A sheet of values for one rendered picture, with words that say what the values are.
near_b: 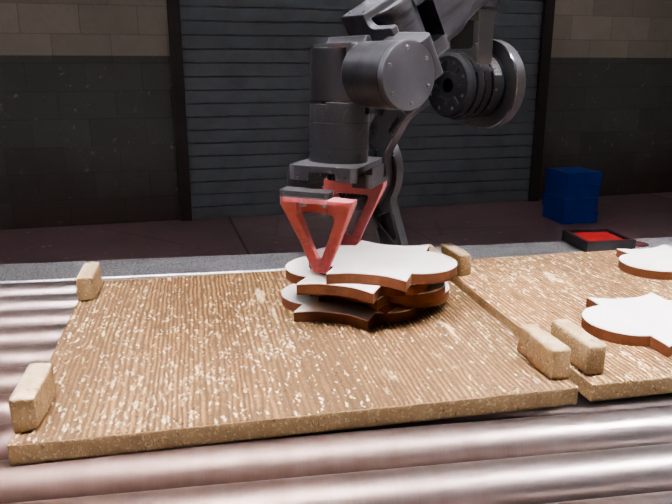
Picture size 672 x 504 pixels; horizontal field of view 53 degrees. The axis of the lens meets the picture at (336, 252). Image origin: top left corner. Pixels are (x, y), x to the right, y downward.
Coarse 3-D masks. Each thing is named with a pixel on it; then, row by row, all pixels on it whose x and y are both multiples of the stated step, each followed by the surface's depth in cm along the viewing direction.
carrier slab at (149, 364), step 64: (128, 320) 65; (192, 320) 65; (256, 320) 65; (448, 320) 65; (64, 384) 52; (128, 384) 52; (192, 384) 52; (256, 384) 52; (320, 384) 52; (384, 384) 52; (448, 384) 52; (512, 384) 52; (64, 448) 44; (128, 448) 45
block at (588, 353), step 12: (552, 324) 57; (564, 324) 56; (564, 336) 56; (576, 336) 54; (588, 336) 54; (576, 348) 54; (588, 348) 52; (600, 348) 52; (576, 360) 54; (588, 360) 52; (600, 360) 53; (588, 372) 53; (600, 372) 53
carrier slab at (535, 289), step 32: (512, 256) 87; (544, 256) 87; (576, 256) 87; (608, 256) 87; (480, 288) 74; (512, 288) 74; (544, 288) 74; (576, 288) 74; (608, 288) 74; (640, 288) 74; (512, 320) 65; (544, 320) 65; (576, 320) 65; (608, 352) 57; (640, 352) 57; (576, 384) 54; (608, 384) 52; (640, 384) 53
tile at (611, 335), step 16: (592, 304) 67; (608, 304) 66; (624, 304) 66; (640, 304) 66; (656, 304) 66; (592, 320) 62; (608, 320) 62; (624, 320) 62; (640, 320) 62; (656, 320) 62; (608, 336) 60; (624, 336) 59; (640, 336) 58; (656, 336) 58
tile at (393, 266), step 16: (320, 256) 66; (336, 256) 66; (352, 256) 66; (368, 256) 66; (384, 256) 66; (400, 256) 66; (416, 256) 66; (432, 256) 66; (448, 256) 66; (336, 272) 61; (352, 272) 61; (368, 272) 61; (384, 272) 61; (400, 272) 61; (416, 272) 61; (432, 272) 61; (448, 272) 62; (400, 288) 59
